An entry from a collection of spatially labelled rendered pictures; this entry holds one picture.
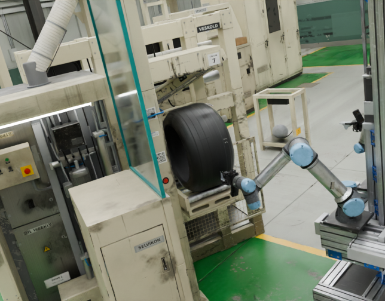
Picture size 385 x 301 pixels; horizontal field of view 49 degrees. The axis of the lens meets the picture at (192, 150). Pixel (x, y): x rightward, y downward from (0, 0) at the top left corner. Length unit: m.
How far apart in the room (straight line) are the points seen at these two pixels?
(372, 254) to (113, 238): 1.41
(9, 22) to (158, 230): 10.52
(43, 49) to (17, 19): 9.57
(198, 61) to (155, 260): 1.47
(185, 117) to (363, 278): 1.57
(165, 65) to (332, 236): 1.52
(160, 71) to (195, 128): 0.51
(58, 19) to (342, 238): 2.15
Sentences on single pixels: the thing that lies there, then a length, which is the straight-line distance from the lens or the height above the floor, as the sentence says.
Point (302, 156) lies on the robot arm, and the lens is 2.32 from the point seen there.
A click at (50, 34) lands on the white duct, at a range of 2.73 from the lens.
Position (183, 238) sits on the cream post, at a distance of 2.94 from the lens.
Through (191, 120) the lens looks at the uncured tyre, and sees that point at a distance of 2.62.
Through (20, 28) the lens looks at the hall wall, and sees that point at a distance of 12.29.
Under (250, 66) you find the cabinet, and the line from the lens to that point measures 7.96.
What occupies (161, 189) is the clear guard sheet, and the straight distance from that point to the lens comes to 1.97.
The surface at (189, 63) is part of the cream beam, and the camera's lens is 2.95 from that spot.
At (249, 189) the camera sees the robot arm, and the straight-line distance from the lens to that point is 2.40.
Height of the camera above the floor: 2.09
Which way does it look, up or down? 19 degrees down
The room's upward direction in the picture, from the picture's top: 11 degrees counter-clockwise
